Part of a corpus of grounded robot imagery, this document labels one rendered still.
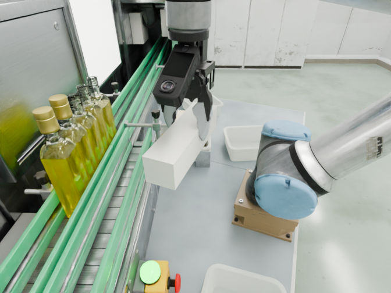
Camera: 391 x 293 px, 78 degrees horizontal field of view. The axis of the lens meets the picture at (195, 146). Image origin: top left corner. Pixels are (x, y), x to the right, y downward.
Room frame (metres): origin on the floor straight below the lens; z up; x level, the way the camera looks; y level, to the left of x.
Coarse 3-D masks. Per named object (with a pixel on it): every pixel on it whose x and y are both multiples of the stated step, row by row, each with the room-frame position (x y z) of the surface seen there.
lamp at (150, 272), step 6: (144, 264) 0.28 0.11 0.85; (150, 264) 0.28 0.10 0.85; (156, 264) 0.28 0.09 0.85; (144, 270) 0.27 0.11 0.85; (150, 270) 0.27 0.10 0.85; (156, 270) 0.27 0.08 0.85; (144, 276) 0.26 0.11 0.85; (150, 276) 0.26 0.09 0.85; (156, 276) 0.26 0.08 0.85; (144, 282) 0.26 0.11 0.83; (150, 282) 0.25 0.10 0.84; (156, 282) 0.26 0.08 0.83
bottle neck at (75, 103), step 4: (76, 92) 0.54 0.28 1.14; (68, 96) 0.52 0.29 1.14; (72, 96) 0.53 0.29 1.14; (76, 96) 0.52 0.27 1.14; (68, 100) 0.51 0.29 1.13; (72, 100) 0.51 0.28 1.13; (76, 100) 0.51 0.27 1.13; (80, 100) 0.53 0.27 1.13; (72, 104) 0.51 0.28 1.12; (76, 104) 0.51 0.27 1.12; (80, 104) 0.52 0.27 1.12; (72, 108) 0.51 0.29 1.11; (76, 108) 0.51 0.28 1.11; (80, 108) 0.52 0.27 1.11; (72, 112) 0.51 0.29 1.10; (76, 112) 0.51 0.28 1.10; (80, 112) 0.52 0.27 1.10; (84, 112) 0.53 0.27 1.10
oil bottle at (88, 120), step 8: (88, 112) 0.54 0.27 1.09; (80, 120) 0.50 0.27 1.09; (88, 120) 0.51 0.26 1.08; (96, 120) 0.55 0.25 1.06; (88, 128) 0.50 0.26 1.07; (96, 128) 0.53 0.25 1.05; (88, 136) 0.50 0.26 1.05; (96, 136) 0.52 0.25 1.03; (96, 144) 0.51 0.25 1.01; (96, 152) 0.50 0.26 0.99; (104, 152) 0.54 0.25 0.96; (96, 160) 0.50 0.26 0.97
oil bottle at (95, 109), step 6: (96, 102) 0.60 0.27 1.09; (84, 108) 0.56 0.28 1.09; (90, 108) 0.57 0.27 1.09; (96, 108) 0.58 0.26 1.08; (96, 114) 0.56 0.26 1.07; (102, 114) 0.60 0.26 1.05; (102, 120) 0.59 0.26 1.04; (102, 126) 0.58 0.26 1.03; (102, 132) 0.57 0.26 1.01; (102, 138) 0.56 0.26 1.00; (108, 138) 0.60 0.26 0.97; (108, 144) 0.59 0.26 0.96
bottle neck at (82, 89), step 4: (80, 84) 0.59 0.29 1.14; (84, 84) 0.59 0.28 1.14; (80, 88) 0.57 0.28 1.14; (84, 88) 0.57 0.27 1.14; (88, 88) 0.58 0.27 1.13; (80, 92) 0.57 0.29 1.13; (84, 92) 0.57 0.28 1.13; (88, 92) 0.58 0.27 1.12; (80, 96) 0.57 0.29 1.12; (84, 96) 0.57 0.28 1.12; (88, 96) 0.58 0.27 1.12; (84, 100) 0.57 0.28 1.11; (88, 100) 0.58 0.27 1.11; (84, 104) 0.57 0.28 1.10; (88, 104) 0.57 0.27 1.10
